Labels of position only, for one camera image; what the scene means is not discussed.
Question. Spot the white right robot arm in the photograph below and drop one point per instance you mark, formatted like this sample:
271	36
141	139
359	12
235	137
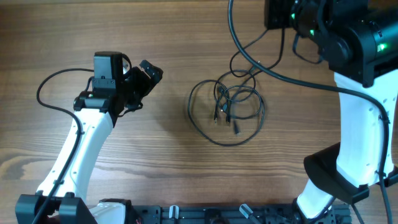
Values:
360	46

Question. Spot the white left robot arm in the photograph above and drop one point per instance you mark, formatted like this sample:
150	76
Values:
115	89

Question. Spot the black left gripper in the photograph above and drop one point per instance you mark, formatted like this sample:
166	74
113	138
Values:
136	73

